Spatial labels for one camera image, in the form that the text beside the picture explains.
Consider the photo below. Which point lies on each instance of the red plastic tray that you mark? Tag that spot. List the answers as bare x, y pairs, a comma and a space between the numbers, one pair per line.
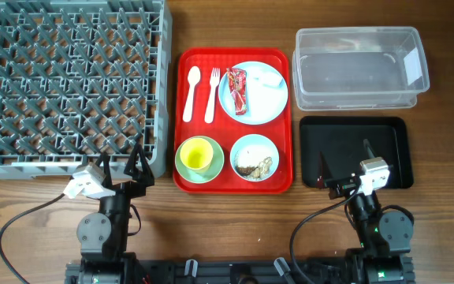
225, 130

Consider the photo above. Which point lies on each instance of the red snack wrapper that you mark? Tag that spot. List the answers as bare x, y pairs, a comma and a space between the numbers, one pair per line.
237, 86

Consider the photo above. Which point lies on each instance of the food scraps and rice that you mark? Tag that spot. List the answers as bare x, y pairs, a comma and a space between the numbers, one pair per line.
253, 162

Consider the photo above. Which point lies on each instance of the clear plastic bin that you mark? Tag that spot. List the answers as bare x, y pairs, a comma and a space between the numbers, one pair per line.
359, 68

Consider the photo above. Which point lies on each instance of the large light blue plate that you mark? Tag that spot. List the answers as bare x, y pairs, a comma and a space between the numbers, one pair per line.
264, 103

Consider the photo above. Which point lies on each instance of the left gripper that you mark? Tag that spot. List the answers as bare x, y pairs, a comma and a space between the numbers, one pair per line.
135, 189

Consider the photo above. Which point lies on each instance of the green plastic bowl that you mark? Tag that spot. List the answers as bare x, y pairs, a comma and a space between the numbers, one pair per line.
204, 177

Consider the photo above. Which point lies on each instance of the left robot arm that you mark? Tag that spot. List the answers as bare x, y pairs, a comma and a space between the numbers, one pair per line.
103, 235

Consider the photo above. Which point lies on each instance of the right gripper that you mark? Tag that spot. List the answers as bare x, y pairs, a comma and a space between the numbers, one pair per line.
341, 188

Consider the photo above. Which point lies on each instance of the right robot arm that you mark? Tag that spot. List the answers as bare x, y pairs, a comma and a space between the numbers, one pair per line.
384, 232

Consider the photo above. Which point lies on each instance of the white plastic fork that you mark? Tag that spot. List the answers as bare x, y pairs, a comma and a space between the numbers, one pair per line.
214, 82

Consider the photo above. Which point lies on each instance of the black plastic tray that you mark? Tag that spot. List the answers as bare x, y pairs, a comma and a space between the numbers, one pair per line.
341, 141

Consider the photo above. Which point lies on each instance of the white tissue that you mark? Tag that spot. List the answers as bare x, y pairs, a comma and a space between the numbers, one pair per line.
269, 79

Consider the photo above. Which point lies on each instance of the light blue bowl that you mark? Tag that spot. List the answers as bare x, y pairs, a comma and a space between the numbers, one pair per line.
259, 140

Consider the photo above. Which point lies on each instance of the grey dishwasher rack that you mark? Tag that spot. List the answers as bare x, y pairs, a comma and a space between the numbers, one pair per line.
82, 78

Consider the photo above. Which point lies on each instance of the white plastic spoon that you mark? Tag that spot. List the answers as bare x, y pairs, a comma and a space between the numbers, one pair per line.
194, 76

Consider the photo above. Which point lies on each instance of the yellow plastic cup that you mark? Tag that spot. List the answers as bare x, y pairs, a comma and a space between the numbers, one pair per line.
197, 154

